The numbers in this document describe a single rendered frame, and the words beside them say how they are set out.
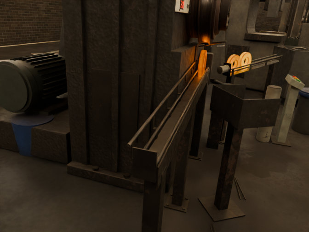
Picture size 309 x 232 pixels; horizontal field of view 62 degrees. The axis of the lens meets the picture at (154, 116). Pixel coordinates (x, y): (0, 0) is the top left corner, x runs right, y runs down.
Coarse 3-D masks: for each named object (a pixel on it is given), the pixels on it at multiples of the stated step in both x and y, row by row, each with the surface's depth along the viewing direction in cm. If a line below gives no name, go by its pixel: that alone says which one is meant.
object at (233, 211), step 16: (224, 96) 124; (240, 96) 142; (224, 112) 125; (240, 112) 113; (256, 112) 115; (272, 112) 118; (240, 128) 116; (224, 144) 140; (224, 160) 141; (224, 176) 142; (224, 192) 146; (208, 208) 151; (224, 208) 150
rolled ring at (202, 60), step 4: (200, 52) 171; (204, 52) 170; (200, 56) 169; (204, 56) 169; (200, 60) 169; (204, 60) 171; (200, 64) 169; (204, 64) 183; (200, 68) 170; (204, 68) 183; (200, 72) 172; (200, 76) 177
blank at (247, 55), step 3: (243, 54) 217; (246, 54) 219; (249, 54) 221; (240, 57) 218; (243, 57) 217; (246, 57) 220; (249, 57) 222; (243, 60) 219; (246, 60) 225; (249, 60) 224; (240, 63) 218; (243, 63) 220; (246, 63) 225; (249, 63) 225; (246, 66) 224; (243, 69) 223; (246, 69) 226
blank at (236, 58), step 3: (234, 54) 212; (231, 57) 209; (234, 57) 210; (237, 57) 212; (228, 60) 210; (231, 60) 209; (234, 60) 211; (237, 60) 214; (240, 60) 216; (231, 63) 210; (237, 63) 215; (231, 66) 211; (234, 66) 217; (237, 66) 216; (237, 69) 217; (234, 72) 216
